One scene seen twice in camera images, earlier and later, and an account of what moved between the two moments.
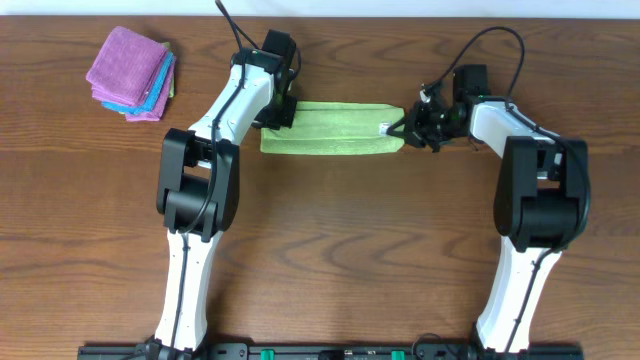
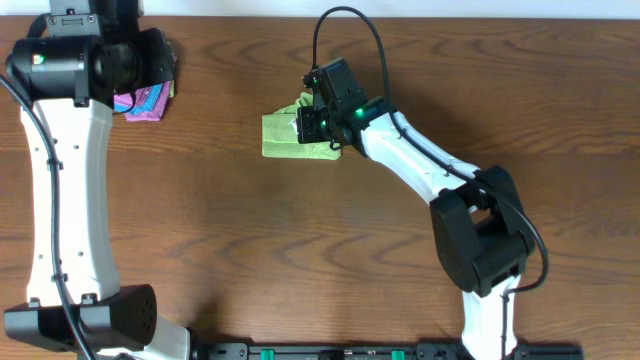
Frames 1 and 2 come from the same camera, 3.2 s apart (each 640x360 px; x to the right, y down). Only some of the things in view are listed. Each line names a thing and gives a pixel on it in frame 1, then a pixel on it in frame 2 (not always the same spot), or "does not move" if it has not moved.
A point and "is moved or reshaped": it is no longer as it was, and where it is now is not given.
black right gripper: x=414 y=128 -> x=306 y=131
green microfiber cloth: x=335 y=128 is moved or reshaped
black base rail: x=331 y=352 does not move
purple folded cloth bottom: x=157 y=114 does not move
